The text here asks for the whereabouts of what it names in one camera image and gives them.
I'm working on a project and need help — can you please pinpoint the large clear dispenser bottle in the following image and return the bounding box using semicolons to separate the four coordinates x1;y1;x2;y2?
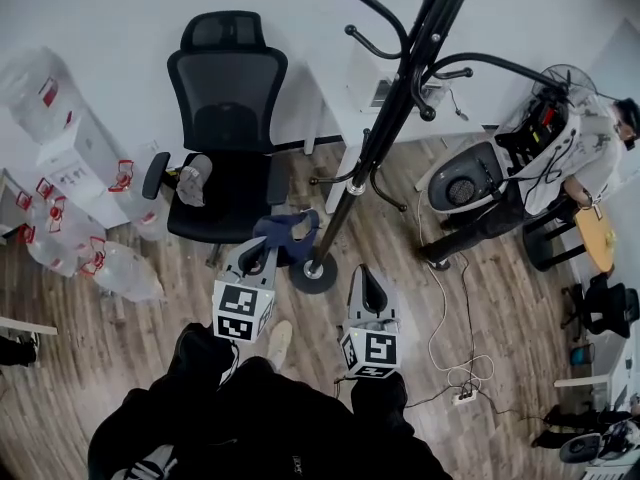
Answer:
0;46;84;144

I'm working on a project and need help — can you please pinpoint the dark blue cap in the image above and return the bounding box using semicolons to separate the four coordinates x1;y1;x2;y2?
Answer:
252;208;321;268

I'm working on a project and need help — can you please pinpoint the white floor cable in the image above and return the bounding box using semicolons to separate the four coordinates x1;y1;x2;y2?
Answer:
417;187;496;389

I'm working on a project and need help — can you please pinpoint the black charger cable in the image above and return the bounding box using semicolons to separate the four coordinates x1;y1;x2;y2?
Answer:
444;87;471;120

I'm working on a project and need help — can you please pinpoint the black standing fan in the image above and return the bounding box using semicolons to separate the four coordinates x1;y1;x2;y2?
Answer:
532;63;599;104

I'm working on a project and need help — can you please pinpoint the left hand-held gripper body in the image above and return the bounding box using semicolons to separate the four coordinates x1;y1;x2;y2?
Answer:
213;267;276;343

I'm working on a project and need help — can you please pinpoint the white side desk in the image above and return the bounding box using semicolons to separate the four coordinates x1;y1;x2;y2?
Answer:
553;337;640;400

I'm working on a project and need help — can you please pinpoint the black metal coat rack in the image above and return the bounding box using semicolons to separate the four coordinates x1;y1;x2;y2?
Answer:
289;0;571;295

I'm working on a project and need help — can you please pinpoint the white laptop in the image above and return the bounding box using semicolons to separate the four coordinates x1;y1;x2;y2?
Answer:
349;42;446;114

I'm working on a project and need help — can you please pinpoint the small black office chair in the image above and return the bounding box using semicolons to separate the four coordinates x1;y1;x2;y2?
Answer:
562;273;640;339

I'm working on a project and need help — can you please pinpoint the grey cap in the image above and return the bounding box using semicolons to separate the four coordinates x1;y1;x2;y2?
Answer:
175;153;214;208

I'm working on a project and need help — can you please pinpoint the person's black jacket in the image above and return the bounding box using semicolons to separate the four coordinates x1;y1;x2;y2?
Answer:
87;357;452;480

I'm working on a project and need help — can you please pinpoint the white table edge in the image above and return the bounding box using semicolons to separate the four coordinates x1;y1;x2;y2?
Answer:
0;316;59;338

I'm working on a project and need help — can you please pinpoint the white water dispenser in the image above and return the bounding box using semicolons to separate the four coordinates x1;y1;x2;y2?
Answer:
34;105;134;229

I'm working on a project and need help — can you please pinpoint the round yellow wooden table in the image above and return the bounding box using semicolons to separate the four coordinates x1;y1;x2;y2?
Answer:
522;202;616;274

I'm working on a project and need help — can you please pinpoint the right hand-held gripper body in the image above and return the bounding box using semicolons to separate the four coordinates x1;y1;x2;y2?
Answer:
339;313;402;380

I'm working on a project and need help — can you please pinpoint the black mesh office chair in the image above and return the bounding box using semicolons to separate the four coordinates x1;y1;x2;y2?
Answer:
142;11;291;269

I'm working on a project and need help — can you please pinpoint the white grey backpack device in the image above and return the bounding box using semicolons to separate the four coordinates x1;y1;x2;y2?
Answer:
427;96;581;214
559;432;602;464

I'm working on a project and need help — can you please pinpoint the person's left forearm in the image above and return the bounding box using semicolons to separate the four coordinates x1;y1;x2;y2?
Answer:
167;322;241;395

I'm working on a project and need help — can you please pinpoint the person's right forearm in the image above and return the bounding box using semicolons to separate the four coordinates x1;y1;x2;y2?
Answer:
349;371;409;430

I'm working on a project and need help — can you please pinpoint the black floor cable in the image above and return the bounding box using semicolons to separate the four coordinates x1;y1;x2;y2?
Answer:
404;252;551;429

